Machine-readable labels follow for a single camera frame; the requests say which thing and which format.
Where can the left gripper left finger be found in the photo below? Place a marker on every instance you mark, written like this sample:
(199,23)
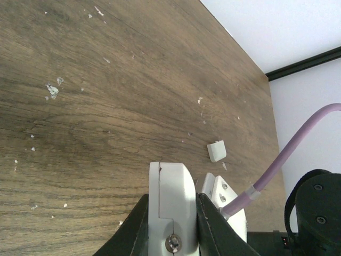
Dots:
(131,238)

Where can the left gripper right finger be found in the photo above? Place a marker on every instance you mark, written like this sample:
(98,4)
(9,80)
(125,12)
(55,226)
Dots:
(215,235)

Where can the white remote control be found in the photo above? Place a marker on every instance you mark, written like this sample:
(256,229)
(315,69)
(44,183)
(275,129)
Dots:
(172,210)

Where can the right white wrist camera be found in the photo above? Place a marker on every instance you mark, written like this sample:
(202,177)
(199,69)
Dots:
(221,194)

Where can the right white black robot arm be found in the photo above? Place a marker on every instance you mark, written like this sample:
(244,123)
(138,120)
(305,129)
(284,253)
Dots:
(312,219)

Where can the black aluminium frame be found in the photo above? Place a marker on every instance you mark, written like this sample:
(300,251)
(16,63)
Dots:
(305,64)

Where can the white battery cover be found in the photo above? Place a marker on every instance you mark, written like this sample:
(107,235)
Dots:
(216,151)

